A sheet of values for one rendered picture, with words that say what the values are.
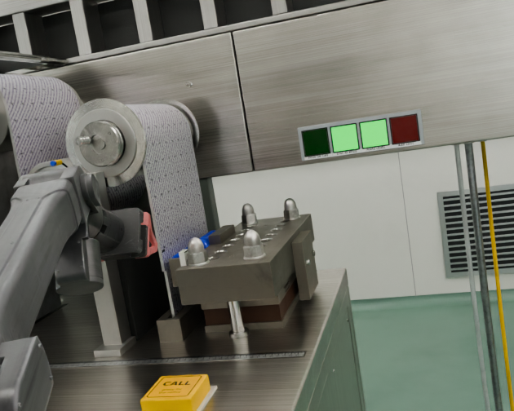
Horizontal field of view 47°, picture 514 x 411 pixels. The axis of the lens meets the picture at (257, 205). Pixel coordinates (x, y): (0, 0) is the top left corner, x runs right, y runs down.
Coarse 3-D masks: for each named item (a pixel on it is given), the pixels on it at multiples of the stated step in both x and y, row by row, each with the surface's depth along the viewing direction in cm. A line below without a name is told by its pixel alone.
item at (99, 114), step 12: (84, 120) 98; (96, 120) 97; (108, 120) 97; (120, 120) 96; (132, 132) 96; (132, 144) 96; (132, 156) 97; (96, 168) 99; (108, 168) 98; (120, 168) 98
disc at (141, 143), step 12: (84, 108) 98; (96, 108) 97; (108, 108) 97; (120, 108) 96; (72, 120) 99; (132, 120) 96; (72, 132) 99; (144, 132) 96; (72, 144) 100; (144, 144) 96; (72, 156) 100; (144, 156) 97; (84, 168) 100; (132, 168) 98; (108, 180) 99; (120, 180) 98
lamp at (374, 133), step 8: (384, 120) 118; (368, 128) 119; (376, 128) 118; (384, 128) 118; (368, 136) 119; (376, 136) 119; (384, 136) 118; (368, 144) 119; (376, 144) 119; (384, 144) 118
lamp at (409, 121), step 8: (392, 120) 117; (400, 120) 117; (408, 120) 116; (416, 120) 116; (392, 128) 117; (400, 128) 117; (408, 128) 117; (416, 128) 116; (392, 136) 118; (400, 136) 117; (408, 136) 117; (416, 136) 117
